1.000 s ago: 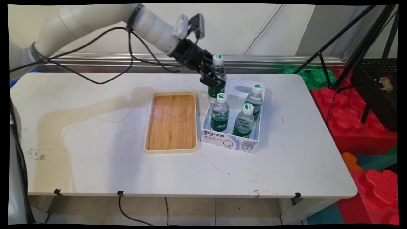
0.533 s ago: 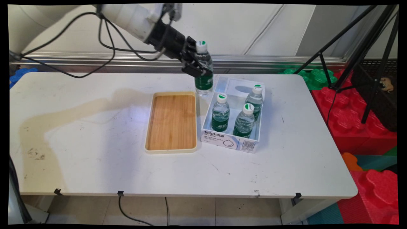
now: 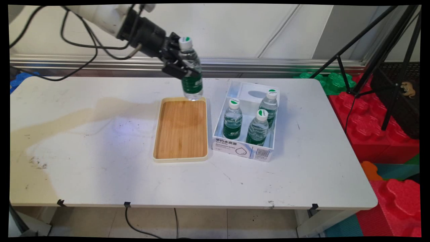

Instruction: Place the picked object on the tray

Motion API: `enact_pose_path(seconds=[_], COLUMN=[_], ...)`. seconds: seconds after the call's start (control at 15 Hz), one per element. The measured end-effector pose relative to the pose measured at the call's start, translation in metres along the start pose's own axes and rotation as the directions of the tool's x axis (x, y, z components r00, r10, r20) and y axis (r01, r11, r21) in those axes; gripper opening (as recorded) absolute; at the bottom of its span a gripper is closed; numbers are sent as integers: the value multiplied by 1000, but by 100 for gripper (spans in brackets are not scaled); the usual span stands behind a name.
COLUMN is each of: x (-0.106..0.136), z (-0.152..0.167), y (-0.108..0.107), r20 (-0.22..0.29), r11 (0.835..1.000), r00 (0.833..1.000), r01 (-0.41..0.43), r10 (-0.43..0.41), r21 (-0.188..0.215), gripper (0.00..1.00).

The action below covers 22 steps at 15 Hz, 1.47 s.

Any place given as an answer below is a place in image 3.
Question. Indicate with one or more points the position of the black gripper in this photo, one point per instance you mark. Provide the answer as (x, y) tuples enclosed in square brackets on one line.
[(151, 38)]

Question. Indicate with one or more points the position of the green label water bottle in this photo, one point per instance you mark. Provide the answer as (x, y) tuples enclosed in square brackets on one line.
[(257, 131), (269, 107), (232, 122), (192, 82)]

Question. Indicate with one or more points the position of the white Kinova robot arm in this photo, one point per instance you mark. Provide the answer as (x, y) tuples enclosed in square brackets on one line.
[(100, 15)]

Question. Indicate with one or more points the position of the bamboo tray with cream rim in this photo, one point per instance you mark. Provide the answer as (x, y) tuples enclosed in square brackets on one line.
[(182, 129)]

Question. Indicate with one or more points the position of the white printed cardboard box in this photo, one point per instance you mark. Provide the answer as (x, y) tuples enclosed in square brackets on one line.
[(231, 148)]

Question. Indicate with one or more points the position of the blue foam block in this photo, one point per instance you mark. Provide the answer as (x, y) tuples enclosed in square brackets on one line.
[(22, 79)]

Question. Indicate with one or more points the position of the green foam block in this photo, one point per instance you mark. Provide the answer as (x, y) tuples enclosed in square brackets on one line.
[(332, 82)]

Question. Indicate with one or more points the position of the large red foam block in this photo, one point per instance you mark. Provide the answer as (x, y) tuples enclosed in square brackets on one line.
[(366, 124)]

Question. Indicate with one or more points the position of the black tripod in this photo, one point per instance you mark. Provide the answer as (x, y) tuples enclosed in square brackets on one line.
[(386, 40)]

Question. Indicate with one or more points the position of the white table leg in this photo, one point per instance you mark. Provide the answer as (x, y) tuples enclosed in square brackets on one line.
[(322, 223)]

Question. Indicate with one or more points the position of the orange foam piece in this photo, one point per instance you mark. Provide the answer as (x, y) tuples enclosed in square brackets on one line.
[(370, 170)]

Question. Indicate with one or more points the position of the black mesh box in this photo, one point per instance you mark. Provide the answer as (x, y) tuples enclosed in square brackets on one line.
[(403, 111)]

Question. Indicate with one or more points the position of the small brown toy animal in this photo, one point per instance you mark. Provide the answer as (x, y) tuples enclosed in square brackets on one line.
[(408, 89)]

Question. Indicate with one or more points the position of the teal foam mat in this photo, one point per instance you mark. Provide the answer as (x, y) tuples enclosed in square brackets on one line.
[(399, 171)]

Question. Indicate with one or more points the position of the aluminium rail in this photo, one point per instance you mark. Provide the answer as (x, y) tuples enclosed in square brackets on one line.
[(268, 65)]

